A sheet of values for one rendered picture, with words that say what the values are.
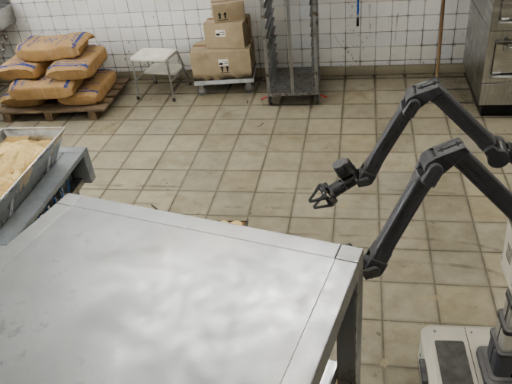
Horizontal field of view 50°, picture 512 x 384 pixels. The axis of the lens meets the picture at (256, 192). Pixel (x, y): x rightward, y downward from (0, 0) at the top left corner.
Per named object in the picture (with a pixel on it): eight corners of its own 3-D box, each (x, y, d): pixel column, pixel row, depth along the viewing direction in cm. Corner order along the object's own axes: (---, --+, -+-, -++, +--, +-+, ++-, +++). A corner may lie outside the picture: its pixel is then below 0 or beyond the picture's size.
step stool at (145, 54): (192, 84, 594) (185, 43, 569) (174, 101, 560) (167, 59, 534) (155, 82, 608) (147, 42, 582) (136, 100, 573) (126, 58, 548)
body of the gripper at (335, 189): (321, 184, 219) (337, 174, 219) (326, 191, 228) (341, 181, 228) (330, 196, 217) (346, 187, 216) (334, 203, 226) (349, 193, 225)
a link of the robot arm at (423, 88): (434, 81, 182) (432, 66, 190) (402, 105, 190) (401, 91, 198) (515, 160, 197) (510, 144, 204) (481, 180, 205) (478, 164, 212)
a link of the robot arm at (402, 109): (424, 104, 188) (422, 88, 197) (409, 98, 188) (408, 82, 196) (369, 191, 216) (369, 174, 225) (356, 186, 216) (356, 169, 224)
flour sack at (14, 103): (40, 109, 546) (35, 95, 538) (1, 110, 553) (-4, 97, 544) (68, 81, 605) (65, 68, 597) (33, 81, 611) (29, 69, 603)
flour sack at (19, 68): (35, 83, 533) (30, 66, 523) (-4, 84, 540) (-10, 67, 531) (67, 56, 591) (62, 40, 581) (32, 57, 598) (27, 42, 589)
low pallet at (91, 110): (-5, 123, 557) (-9, 113, 551) (31, 90, 622) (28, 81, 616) (107, 120, 539) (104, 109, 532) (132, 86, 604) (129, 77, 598)
